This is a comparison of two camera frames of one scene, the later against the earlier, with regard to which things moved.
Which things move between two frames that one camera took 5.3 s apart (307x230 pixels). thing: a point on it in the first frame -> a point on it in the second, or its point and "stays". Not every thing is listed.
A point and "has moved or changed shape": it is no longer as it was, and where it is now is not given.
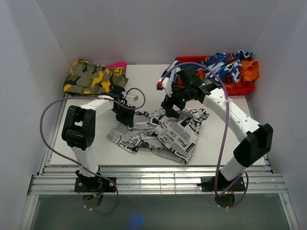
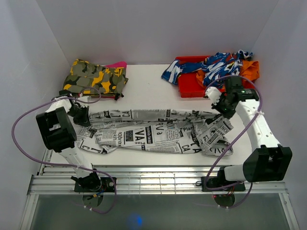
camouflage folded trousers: (86, 78) stays
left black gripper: (127, 119) -> (84, 121)
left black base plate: (95, 184) stays
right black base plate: (207, 184) stays
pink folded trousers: (119, 64) stays
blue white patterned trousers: (221, 64) stays
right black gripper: (169, 102) -> (228, 114)
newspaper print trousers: (171, 138) has moved or changed shape
